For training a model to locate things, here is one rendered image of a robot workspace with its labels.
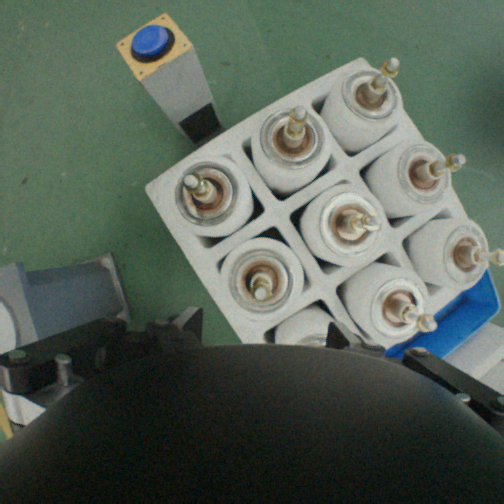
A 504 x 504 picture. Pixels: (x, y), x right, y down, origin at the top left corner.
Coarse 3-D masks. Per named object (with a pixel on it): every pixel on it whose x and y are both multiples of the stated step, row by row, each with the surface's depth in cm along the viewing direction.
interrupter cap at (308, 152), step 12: (288, 108) 35; (276, 120) 36; (288, 120) 36; (312, 120) 35; (264, 132) 36; (276, 132) 36; (312, 132) 35; (264, 144) 36; (276, 144) 36; (300, 144) 36; (312, 144) 35; (324, 144) 35; (276, 156) 36; (288, 156) 36; (300, 156) 36; (312, 156) 36; (288, 168) 36; (300, 168) 36
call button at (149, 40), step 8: (144, 32) 28; (152, 32) 28; (160, 32) 28; (136, 40) 28; (144, 40) 28; (152, 40) 28; (160, 40) 28; (136, 48) 28; (144, 48) 28; (152, 48) 28; (160, 48) 29
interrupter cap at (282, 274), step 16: (240, 256) 36; (256, 256) 36; (272, 256) 36; (240, 272) 36; (256, 272) 36; (272, 272) 36; (288, 272) 36; (240, 288) 36; (272, 288) 36; (288, 288) 36; (240, 304) 36; (256, 304) 36; (272, 304) 36
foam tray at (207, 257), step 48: (288, 96) 43; (240, 144) 43; (336, 144) 43; (384, 144) 42; (192, 240) 44; (240, 240) 44; (288, 240) 43; (384, 240) 43; (432, 288) 45; (240, 336) 44
